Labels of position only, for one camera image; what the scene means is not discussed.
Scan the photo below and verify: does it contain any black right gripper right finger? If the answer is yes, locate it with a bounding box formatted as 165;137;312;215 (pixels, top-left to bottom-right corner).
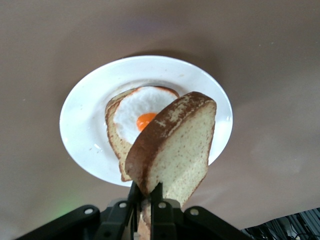
149;182;253;240

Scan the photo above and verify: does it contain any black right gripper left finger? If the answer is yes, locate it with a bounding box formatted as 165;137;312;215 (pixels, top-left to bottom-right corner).
16;181;140;240

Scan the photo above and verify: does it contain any bread slice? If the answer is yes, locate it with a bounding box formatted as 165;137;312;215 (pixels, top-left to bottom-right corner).
104;86;181;183
124;91;217;240

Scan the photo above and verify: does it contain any white round plate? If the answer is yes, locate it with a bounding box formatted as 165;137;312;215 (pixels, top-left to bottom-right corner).
59;55;234;187

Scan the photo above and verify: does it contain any bread slice under egg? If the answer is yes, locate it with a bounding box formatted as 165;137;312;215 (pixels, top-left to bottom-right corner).
104;86;181;183

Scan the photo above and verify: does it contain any fried egg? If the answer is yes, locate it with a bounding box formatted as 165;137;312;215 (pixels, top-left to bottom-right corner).
114;86;177;146

